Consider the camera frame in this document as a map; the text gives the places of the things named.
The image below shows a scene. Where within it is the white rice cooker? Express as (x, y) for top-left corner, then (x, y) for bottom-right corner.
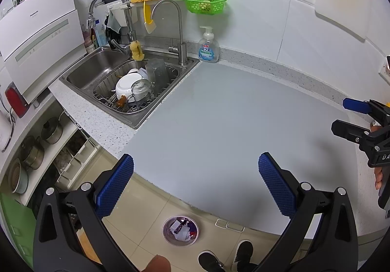
(0, 107), (13, 152)

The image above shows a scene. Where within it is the white bowl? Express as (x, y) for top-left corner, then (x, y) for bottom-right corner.
(115, 68), (150, 103)

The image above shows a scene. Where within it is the stainless steel sink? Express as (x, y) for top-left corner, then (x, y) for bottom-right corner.
(59, 46), (200, 129)

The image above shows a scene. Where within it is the wire dish rack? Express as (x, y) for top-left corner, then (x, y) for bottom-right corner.
(93, 60), (180, 115)

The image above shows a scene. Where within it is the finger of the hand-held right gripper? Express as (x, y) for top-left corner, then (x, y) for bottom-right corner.
(331, 120), (371, 146)
(343, 98), (390, 122)

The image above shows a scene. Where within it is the green plastic basket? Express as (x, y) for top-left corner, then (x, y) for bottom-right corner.
(182, 0), (228, 15)

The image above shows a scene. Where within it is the white countertop dishwasher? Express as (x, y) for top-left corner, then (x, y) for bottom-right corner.
(0, 0), (88, 105)

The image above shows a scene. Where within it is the yellow loofah sponge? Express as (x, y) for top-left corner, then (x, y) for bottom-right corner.
(129, 41), (145, 61)

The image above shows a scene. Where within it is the clear glass container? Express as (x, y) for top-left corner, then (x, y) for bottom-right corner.
(146, 58), (169, 90)

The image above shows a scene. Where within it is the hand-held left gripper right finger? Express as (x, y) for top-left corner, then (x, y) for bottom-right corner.
(257, 152), (359, 272)

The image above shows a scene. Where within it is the hand soap pump bottle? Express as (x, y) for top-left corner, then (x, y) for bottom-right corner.
(198, 26), (220, 63)

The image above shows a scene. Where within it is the steel pot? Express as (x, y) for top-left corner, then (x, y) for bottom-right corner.
(41, 116), (65, 145)
(19, 136), (46, 171)

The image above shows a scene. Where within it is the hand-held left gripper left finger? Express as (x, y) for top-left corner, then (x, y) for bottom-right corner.
(33, 154), (135, 272)

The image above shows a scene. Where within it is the red kettle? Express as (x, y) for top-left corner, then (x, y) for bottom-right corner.
(4, 82), (30, 119)

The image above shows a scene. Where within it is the blue dish soap bottle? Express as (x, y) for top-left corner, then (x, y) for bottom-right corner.
(94, 20), (107, 47)

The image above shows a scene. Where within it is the grey cloth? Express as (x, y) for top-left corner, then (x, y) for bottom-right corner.
(105, 11), (122, 33)

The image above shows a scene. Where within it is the black shoe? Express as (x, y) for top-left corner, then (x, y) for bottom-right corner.
(232, 240), (254, 272)
(198, 250), (226, 272)

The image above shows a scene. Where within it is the green floor mat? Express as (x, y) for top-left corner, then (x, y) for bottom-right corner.
(0, 193), (35, 260)

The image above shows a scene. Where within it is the wall socket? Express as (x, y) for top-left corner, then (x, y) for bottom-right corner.
(378, 55), (390, 76)

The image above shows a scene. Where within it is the pink cup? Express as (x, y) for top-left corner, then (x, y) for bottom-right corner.
(82, 28), (96, 53)

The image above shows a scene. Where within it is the teal bowl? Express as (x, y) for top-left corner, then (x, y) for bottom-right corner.
(8, 158), (30, 195)

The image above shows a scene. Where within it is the clear round trash bin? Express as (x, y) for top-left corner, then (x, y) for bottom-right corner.
(162, 215), (200, 248)

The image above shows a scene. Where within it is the person's right hand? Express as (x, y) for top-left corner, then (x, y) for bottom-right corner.
(374, 166), (385, 190)

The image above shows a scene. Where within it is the steel gooseneck faucet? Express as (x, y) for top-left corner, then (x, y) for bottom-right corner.
(151, 0), (189, 66)

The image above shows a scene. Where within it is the white wall shelf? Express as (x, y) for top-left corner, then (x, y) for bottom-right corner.
(109, 0), (147, 29)

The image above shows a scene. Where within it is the yellow dish brush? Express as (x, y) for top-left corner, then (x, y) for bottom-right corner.
(143, 0), (158, 34)

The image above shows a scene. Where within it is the white shelf unit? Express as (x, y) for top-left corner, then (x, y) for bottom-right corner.
(0, 89), (80, 206)

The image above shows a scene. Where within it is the white storage bin rack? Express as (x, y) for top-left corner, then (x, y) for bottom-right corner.
(55, 130), (98, 188)

